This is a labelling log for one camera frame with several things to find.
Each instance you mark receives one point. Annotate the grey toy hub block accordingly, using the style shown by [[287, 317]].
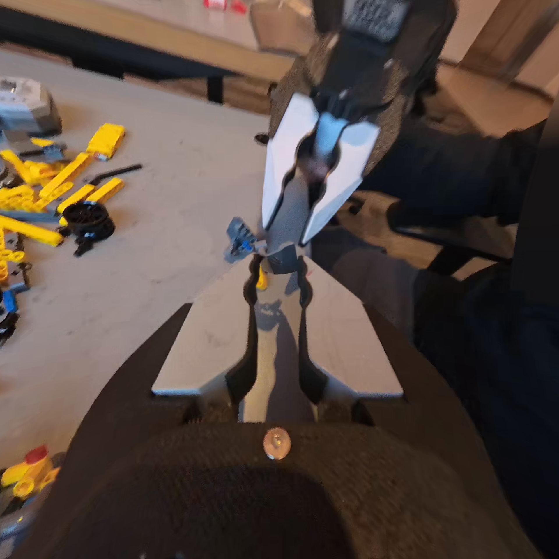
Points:
[[26, 109]]

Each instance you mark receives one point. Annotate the red white sign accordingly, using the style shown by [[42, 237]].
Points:
[[216, 4]]

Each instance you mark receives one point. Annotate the grey desk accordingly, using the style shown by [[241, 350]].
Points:
[[166, 174]]

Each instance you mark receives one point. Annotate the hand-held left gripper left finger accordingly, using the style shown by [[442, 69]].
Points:
[[209, 345]]

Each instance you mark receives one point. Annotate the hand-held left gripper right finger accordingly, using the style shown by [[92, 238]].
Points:
[[349, 349]]

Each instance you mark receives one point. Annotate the black toy axle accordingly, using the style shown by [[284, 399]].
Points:
[[115, 172]]

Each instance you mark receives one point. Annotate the black spoked toy wheel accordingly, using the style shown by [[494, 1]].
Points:
[[87, 218]]

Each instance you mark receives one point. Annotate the grey workbench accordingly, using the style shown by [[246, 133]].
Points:
[[153, 26]]

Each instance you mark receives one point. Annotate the short yellow toy beam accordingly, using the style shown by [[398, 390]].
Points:
[[261, 279]]

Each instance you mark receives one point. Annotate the small black toy connector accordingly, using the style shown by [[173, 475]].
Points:
[[83, 246]]

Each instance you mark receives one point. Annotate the pile of yellow toy beams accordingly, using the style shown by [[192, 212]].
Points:
[[35, 192]]

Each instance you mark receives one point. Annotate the grey toy plate with blue pins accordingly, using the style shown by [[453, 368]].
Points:
[[240, 240]]

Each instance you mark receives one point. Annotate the small grey toy connector piece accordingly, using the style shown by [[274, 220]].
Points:
[[284, 260]]

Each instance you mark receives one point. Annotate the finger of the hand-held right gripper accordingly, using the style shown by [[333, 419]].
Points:
[[349, 166], [284, 139]]

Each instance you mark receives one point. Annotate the black chair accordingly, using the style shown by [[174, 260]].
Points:
[[436, 236]]

